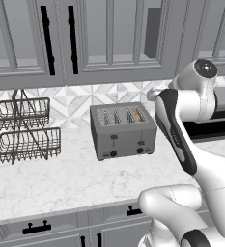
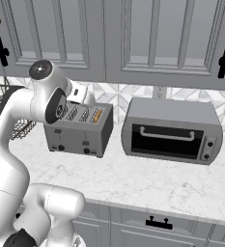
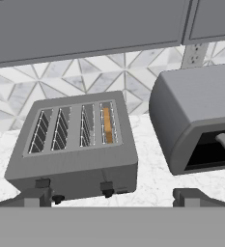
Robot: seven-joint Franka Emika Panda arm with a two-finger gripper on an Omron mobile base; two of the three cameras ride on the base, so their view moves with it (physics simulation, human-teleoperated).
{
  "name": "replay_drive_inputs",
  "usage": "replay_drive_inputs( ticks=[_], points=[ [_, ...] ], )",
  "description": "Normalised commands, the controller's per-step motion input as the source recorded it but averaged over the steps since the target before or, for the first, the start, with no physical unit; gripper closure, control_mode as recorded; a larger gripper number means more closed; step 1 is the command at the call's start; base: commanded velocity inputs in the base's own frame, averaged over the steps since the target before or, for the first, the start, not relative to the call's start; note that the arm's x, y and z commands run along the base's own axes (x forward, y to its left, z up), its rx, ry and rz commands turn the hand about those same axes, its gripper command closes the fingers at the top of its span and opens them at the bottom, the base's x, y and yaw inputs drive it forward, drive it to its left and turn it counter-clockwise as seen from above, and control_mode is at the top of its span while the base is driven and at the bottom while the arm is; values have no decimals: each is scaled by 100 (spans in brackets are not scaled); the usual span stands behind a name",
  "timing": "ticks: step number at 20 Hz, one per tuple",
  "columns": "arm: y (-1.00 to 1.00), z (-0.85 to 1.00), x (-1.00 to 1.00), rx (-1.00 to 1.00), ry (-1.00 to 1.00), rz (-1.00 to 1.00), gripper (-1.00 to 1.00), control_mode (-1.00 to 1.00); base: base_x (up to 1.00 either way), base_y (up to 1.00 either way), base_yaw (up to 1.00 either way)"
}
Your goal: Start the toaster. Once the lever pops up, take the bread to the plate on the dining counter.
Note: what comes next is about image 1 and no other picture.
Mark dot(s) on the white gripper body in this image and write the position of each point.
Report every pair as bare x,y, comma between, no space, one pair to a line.
154,94

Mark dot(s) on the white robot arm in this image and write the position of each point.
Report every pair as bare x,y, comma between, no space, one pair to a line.
220,180

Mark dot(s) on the toasted bread slice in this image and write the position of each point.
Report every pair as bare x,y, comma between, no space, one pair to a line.
137,115

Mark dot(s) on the dark toaster lever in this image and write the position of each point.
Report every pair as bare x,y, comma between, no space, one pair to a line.
141,142
114,137

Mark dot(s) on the grey four-slot toaster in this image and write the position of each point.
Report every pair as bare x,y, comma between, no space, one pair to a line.
123,135

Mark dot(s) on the grey drawer front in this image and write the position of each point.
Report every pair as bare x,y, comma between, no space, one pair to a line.
117,210
62,223

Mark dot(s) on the grey base cupboard door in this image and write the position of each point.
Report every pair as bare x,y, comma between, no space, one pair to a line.
46,241
123,233

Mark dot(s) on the grey wall cupboard door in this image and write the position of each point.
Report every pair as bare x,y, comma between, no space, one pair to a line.
213,29
17,41
123,38

